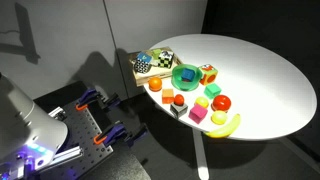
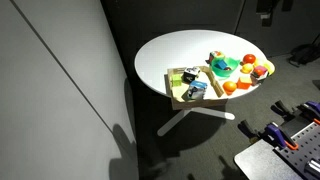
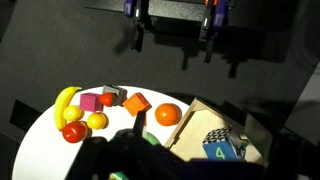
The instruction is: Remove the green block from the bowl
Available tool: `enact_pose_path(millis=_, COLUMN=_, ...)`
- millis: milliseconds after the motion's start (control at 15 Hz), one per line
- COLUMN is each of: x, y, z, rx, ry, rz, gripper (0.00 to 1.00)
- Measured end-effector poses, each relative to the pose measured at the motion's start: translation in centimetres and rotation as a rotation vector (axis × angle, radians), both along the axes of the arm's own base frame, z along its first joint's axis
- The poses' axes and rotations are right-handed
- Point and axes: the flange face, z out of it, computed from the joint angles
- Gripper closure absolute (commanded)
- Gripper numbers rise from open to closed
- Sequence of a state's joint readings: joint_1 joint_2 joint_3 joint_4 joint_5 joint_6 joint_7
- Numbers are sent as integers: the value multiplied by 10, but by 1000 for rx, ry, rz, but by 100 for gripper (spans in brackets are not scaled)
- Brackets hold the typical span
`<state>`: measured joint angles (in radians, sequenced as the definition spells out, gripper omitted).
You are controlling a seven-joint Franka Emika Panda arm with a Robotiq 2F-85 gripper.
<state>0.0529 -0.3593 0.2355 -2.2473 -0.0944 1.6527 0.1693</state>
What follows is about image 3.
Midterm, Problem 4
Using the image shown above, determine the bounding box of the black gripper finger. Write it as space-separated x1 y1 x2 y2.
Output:
133 111 146 135

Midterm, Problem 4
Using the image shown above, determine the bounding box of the orange cube block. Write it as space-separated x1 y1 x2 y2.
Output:
122 93 152 116

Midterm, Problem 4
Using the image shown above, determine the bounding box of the grey cube block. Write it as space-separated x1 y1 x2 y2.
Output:
102 85 127 106

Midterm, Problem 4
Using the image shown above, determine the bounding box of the green plastic bowl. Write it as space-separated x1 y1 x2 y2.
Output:
109 132 160 180

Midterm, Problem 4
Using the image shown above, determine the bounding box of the magenta cube block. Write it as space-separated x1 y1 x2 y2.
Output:
80 93 103 112

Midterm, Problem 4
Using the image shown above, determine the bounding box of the orange toy fruit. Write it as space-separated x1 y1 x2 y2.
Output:
155 103 182 126

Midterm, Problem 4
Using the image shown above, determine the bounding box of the yellow toy lemon lower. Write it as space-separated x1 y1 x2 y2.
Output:
87 112 109 130

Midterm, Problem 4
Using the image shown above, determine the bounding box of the yellow toy lemon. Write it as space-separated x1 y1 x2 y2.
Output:
87 112 109 130
63 105 84 121

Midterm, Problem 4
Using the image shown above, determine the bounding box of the small red toy tomato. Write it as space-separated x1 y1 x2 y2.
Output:
99 92 116 107

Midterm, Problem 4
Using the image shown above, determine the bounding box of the wooden tray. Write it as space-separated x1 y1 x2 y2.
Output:
164 99 272 166

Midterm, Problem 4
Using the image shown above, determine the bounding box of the large red toy apple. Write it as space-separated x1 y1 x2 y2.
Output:
62 121 88 143

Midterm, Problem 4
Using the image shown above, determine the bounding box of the yellow toy lemon upper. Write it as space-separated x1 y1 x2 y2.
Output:
63 105 84 121

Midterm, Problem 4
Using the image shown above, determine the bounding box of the yellow toy banana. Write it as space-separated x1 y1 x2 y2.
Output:
54 86 80 131

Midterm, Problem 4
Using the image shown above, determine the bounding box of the purple clamp left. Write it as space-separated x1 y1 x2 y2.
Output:
123 0 157 52

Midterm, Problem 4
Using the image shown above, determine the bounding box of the purple clamp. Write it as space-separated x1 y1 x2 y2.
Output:
123 0 157 52
199 0 230 63

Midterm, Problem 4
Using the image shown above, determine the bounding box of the purple clamp right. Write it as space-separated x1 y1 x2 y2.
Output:
199 0 230 63

